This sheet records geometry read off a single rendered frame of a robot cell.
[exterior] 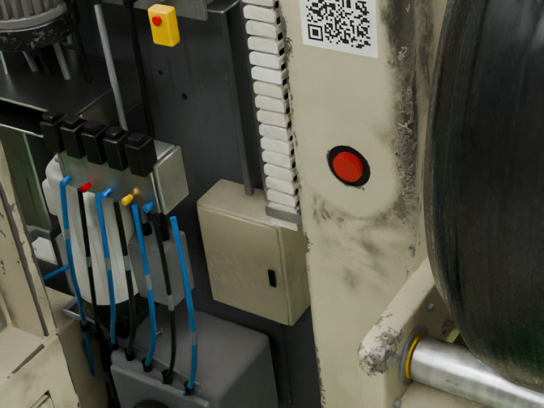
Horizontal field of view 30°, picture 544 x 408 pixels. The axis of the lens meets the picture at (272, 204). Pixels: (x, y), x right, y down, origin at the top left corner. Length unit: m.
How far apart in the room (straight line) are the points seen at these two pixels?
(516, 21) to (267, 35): 0.37
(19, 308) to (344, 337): 0.35
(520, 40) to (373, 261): 0.44
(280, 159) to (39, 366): 0.33
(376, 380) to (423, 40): 0.31
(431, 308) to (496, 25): 0.41
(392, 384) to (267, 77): 0.31
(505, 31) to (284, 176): 0.44
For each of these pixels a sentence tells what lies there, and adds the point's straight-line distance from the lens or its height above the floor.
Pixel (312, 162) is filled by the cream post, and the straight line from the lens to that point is 0.99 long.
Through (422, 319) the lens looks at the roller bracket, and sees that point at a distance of 0.99.
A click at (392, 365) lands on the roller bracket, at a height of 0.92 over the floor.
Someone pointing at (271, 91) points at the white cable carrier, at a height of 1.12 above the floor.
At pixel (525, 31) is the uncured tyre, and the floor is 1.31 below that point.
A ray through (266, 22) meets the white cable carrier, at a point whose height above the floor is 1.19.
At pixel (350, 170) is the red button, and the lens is 0.96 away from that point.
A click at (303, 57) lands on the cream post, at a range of 0.93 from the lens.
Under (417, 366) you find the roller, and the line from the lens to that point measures 0.97.
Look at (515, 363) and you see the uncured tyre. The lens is 0.77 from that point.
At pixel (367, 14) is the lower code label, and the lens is 0.87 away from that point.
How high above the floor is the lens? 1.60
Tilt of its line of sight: 35 degrees down
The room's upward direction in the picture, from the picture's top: 7 degrees counter-clockwise
